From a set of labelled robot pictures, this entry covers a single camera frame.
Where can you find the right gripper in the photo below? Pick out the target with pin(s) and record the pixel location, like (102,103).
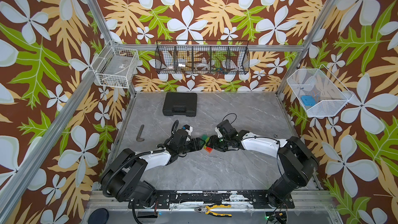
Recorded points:
(212,143)

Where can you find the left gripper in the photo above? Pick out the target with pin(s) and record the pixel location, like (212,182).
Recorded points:
(197,142)

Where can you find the red lego brick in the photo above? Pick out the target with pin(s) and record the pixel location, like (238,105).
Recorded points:
(208,149)

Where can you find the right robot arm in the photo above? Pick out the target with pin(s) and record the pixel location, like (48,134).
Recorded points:
(292,155)

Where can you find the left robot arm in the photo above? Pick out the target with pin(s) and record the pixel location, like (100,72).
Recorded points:
(122,176)

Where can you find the black plastic tool case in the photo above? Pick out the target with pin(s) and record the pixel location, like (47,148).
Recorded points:
(179,103)

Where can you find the blue object in basket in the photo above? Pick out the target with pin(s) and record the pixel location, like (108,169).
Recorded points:
(308,100)

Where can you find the white mesh basket right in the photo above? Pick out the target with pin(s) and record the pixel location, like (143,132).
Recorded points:
(329,92)

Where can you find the black round disc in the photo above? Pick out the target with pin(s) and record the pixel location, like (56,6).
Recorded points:
(99,216)

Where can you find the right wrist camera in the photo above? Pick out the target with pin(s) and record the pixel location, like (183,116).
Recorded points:
(225,130)

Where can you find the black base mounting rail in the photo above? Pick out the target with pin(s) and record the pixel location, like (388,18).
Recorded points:
(164,199)

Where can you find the black wire basket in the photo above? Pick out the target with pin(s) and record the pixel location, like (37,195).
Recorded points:
(225,57)

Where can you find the white wire basket left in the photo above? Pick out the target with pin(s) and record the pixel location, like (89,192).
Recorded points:
(115,65)

